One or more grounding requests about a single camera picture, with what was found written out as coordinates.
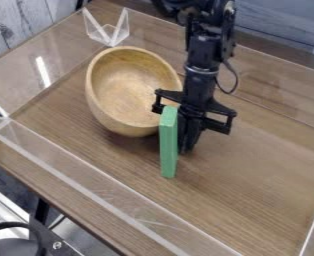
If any black metal bracket with screw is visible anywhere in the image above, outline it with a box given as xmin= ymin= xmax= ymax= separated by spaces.
xmin=29 ymin=219 xmax=85 ymax=256

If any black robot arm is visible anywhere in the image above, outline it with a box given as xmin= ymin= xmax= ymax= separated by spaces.
xmin=152 ymin=0 xmax=239 ymax=153

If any clear acrylic front wall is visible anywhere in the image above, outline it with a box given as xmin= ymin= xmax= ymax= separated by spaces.
xmin=0 ymin=111 xmax=242 ymax=256

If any brown wooden bowl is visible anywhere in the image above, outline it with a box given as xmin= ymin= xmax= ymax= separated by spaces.
xmin=85 ymin=46 xmax=182 ymax=137

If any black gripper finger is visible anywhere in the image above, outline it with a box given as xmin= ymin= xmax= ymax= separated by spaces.
xmin=178 ymin=113 xmax=187 ymax=154
xmin=183 ymin=117 xmax=203 ymax=152

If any black table leg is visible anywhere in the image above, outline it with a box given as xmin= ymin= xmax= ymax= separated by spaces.
xmin=35 ymin=199 xmax=51 ymax=225

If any green rectangular block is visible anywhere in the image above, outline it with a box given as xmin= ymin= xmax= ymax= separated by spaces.
xmin=159 ymin=106 xmax=178 ymax=178

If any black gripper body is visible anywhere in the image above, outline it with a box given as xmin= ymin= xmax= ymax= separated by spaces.
xmin=152 ymin=89 xmax=238 ymax=134

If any clear acrylic corner bracket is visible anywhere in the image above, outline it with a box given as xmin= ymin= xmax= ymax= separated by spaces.
xmin=83 ymin=8 xmax=129 ymax=47

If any black cable near floor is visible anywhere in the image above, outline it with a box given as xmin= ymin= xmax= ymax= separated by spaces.
xmin=0 ymin=221 xmax=47 ymax=256

